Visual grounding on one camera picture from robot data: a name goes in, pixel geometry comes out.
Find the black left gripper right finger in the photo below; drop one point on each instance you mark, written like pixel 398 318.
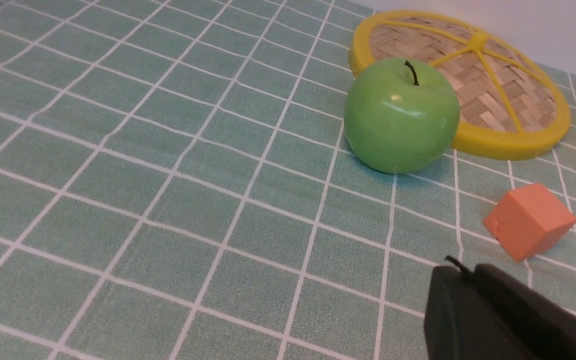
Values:
pixel 544 327

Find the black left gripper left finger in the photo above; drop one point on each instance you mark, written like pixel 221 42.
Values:
pixel 459 324

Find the woven bamboo steamer lid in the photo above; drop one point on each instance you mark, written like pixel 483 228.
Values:
pixel 510 108

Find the orange foam cube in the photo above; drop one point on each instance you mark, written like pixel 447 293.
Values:
pixel 528 221

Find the green apple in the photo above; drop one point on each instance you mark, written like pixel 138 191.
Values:
pixel 400 115

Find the green checkered tablecloth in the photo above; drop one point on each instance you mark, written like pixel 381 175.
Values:
pixel 175 184

